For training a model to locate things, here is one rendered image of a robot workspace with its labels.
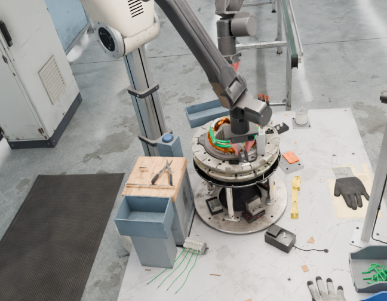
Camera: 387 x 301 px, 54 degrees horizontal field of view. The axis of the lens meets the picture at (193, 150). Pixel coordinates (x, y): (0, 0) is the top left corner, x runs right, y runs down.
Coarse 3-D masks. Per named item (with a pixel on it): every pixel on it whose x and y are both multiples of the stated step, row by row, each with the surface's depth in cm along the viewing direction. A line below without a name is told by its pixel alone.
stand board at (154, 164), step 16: (144, 160) 143; (160, 160) 141; (176, 160) 140; (144, 176) 136; (160, 176) 134; (176, 176) 133; (128, 192) 131; (144, 192) 129; (160, 192) 128; (176, 192) 128
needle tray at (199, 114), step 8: (200, 104) 167; (208, 104) 168; (216, 104) 169; (192, 112) 169; (200, 112) 169; (208, 112) 168; (216, 112) 167; (224, 112) 160; (192, 120) 158; (200, 120) 159; (208, 120) 160
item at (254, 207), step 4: (256, 196) 146; (248, 200) 145; (252, 200) 145; (256, 200) 145; (248, 204) 144; (252, 204) 145; (256, 204) 147; (260, 204) 148; (248, 208) 146; (252, 208) 147; (256, 208) 146; (260, 208) 146; (248, 212) 147; (252, 212) 145; (256, 212) 145
